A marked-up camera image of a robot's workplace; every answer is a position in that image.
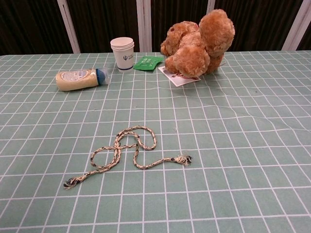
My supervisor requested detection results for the beige and black braided rope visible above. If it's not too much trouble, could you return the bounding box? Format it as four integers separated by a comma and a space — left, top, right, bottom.
63, 125, 194, 191

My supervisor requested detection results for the white printed card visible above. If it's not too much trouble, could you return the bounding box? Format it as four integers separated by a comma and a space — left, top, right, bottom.
157, 66, 202, 87

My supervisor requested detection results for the green sachet packet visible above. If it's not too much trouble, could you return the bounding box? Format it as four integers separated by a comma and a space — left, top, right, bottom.
133, 55, 163, 71

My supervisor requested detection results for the white paper cup stack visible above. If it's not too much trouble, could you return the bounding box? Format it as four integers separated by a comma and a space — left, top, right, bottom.
110, 37, 135, 73

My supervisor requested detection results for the brown plush teddy bear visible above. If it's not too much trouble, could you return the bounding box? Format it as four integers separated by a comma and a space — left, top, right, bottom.
160, 9, 236, 79

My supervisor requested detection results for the green checked tablecloth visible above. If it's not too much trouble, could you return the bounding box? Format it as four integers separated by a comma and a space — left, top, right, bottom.
0, 50, 311, 233

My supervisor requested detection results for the cream sauce bottle blue cap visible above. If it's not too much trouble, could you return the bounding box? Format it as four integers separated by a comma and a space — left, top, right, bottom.
55, 67, 109, 92

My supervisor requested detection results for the dark brown curtain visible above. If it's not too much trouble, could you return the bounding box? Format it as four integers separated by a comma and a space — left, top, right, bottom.
0, 0, 311, 56

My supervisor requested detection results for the white frame post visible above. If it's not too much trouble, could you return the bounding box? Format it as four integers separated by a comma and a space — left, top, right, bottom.
281, 0, 311, 51
136, 0, 153, 53
57, 0, 81, 54
206, 0, 216, 15

